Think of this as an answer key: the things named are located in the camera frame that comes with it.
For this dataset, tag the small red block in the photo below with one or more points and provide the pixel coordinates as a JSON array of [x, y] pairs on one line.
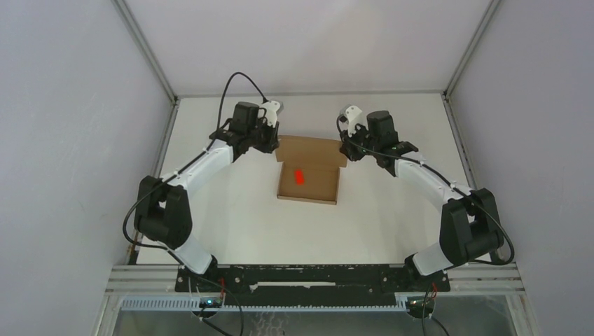
[[299, 177]]

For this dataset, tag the right green circuit board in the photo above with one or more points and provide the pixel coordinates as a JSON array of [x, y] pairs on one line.
[[419, 304]]

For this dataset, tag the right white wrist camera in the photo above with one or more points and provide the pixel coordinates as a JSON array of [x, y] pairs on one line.
[[351, 116]]

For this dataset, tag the green circuit board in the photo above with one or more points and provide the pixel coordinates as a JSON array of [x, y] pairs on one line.
[[419, 304], [211, 303]]

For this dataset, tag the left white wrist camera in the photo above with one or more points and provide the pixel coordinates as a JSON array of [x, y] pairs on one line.
[[269, 111]]

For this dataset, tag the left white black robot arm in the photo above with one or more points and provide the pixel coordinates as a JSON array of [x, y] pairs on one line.
[[163, 212]]

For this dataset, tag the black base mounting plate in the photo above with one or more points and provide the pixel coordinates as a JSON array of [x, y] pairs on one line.
[[358, 285]]

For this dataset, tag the left green circuit board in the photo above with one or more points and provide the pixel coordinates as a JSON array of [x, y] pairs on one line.
[[211, 303]]

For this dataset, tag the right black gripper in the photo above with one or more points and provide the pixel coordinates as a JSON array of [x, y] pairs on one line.
[[348, 149]]

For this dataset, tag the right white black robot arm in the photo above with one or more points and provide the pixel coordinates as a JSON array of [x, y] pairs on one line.
[[469, 221]]

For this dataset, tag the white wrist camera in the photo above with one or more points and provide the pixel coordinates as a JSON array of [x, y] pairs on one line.
[[269, 111], [351, 116]]

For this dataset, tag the aluminium frame rail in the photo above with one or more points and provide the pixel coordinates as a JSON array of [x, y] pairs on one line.
[[482, 279]]

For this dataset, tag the brown cardboard box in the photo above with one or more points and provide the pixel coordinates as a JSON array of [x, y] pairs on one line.
[[321, 162]]

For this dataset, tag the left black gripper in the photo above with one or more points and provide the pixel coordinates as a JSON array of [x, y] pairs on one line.
[[274, 145]]

